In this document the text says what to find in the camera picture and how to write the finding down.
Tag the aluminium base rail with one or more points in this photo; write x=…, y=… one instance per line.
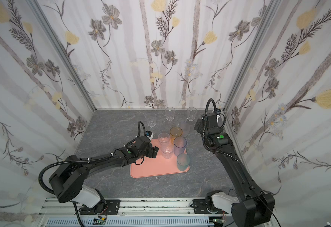
x=137, y=207

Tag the teal frosted glass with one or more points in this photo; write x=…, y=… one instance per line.
x=183, y=161

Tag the pink plastic tray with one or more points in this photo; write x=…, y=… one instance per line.
x=156, y=167

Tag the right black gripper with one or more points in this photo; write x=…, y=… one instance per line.
x=198, y=126

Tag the blue frosted glass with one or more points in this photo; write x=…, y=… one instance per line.
x=180, y=144

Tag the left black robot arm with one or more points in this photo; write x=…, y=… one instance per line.
x=68, y=179

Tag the clear faceted short glass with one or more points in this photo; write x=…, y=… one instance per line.
x=167, y=150

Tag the yellow transparent glass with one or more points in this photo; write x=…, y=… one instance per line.
x=174, y=133

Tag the clear round glass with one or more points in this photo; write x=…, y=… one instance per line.
x=163, y=138

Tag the frosted dotted glass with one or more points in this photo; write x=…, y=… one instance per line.
x=185, y=126

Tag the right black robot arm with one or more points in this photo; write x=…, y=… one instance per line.
x=251, y=207

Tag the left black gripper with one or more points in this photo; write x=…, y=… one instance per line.
x=154, y=152

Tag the clear tall faceted glass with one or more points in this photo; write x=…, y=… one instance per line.
x=170, y=113

